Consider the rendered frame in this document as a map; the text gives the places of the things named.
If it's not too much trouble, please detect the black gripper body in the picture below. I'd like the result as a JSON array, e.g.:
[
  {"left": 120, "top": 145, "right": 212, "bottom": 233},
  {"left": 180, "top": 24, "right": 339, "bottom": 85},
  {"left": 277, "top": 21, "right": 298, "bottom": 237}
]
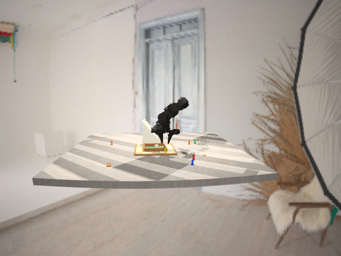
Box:
[{"left": 151, "top": 121, "right": 180, "bottom": 134}]

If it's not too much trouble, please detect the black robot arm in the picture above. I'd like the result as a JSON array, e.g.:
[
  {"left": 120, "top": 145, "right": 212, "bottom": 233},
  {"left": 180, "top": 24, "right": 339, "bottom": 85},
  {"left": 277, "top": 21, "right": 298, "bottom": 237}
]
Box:
[{"left": 153, "top": 97, "right": 189, "bottom": 134}]

